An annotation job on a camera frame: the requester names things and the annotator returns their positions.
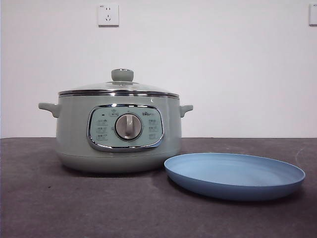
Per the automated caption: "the white wall power socket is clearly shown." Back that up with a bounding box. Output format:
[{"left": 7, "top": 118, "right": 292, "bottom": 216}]
[{"left": 98, "top": 4, "right": 120, "bottom": 28}]

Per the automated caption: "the pale green electric steamer pot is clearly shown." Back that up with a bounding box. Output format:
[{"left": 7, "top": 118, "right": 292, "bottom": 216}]
[{"left": 38, "top": 93, "right": 194, "bottom": 174}]

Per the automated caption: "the glass lid with green knob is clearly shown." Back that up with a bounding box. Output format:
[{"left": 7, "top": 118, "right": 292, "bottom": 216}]
[{"left": 58, "top": 68, "right": 179, "bottom": 97}]

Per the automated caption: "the blue round plate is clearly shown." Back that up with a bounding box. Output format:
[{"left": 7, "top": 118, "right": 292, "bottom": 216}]
[{"left": 163, "top": 152, "right": 306, "bottom": 201}]

